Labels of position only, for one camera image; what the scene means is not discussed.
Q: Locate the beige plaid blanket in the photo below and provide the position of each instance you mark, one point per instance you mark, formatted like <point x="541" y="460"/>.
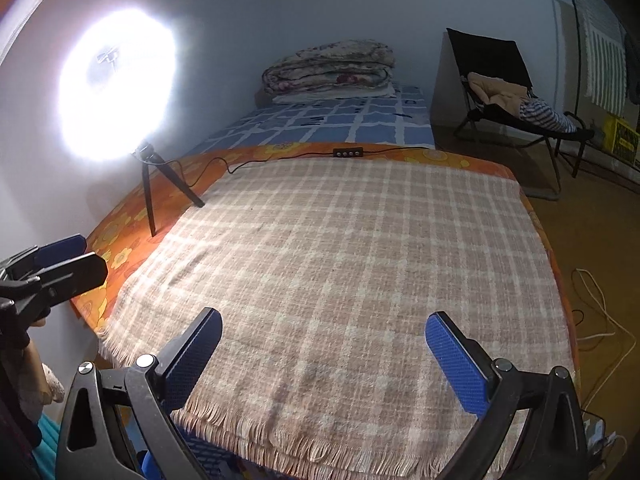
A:
<point x="350" y="270"/>

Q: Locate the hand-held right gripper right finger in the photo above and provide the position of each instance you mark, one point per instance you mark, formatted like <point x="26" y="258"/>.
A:
<point x="455" y="365"/>

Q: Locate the blue checked bed sheet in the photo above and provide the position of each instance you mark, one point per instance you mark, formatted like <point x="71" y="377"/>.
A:
<point x="325" y="125"/>

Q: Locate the teal clothing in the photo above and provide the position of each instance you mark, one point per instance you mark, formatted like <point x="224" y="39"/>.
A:
<point x="47" y="450"/>

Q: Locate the beige garment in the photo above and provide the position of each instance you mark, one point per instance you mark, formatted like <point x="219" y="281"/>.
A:
<point x="500" y="92"/>

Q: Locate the black folding chair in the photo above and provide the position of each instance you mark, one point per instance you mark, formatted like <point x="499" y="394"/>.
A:
<point x="485" y="52"/>

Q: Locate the striped garment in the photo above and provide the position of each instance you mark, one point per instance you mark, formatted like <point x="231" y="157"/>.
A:
<point x="547" y="116"/>

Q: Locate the green striped hanging towel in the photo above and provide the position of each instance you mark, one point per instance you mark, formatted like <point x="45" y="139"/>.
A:
<point x="602" y="55"/>

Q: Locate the yellow box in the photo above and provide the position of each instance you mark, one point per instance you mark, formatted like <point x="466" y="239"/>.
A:
<point x="622" y="142"/>

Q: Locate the folded floral quilt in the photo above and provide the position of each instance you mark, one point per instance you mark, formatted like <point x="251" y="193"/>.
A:
<point x="330" y="67"/>

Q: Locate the black tripod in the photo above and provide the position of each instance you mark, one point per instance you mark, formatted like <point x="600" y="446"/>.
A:
<point x="147" y="185"/>

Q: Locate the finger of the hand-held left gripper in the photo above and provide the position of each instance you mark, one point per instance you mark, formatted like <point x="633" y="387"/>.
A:
<point x="75" y="275"/>
<point x="62" y="247"/>

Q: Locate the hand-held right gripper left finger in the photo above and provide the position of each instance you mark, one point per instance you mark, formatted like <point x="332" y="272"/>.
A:
<point x="192" y="360"/>

